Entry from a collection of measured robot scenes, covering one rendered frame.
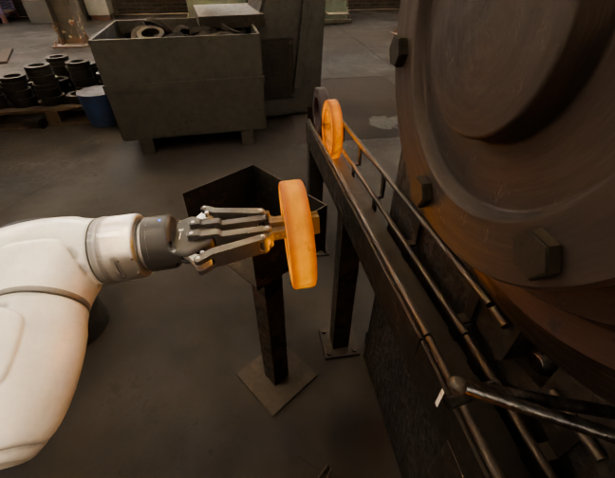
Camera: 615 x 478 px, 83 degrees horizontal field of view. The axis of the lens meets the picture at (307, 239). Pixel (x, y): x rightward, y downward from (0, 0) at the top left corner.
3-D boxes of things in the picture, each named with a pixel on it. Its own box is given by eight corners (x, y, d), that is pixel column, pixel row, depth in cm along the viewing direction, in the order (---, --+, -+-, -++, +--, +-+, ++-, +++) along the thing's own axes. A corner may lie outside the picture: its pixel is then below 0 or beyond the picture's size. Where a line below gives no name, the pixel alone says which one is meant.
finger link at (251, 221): (195, 248, 50) (195, 241, 51) (272, 235, 51) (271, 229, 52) (187, 226, 47) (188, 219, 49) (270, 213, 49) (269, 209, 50)
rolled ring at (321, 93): (321, 92, 118) (330, 91, 118) (311, 83, 133) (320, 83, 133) (321, 146, 128) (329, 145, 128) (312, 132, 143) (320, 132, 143)
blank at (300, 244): (296, 162, 53) (274, 164, 52) (314, 214, 40) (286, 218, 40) (303, 244, 62) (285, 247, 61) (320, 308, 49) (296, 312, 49)
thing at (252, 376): (271, 331, 136) (253, 163, 90) (320, 376, 121) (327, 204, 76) (227, 364, 125) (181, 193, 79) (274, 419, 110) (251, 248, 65)
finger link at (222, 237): (187, 229, 47) (185, 236, 46) (270, 220, 48) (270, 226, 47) (194, 251, 49) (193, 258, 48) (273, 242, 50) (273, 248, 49)
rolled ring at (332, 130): (326, 166, 123) (334, 165, 123) (335, 145, 105) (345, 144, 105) (319, 117, 125) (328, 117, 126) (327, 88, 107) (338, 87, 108)
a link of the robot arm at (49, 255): (125, 242, 55) (113, 321, 47) (20, 256, 53) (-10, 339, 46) (91, 194, 46) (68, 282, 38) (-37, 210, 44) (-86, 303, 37)
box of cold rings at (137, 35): (256, 107, 332) (248, 9, 282) (269, 143, 270) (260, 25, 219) (142, 116, 314) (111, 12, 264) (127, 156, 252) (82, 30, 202)
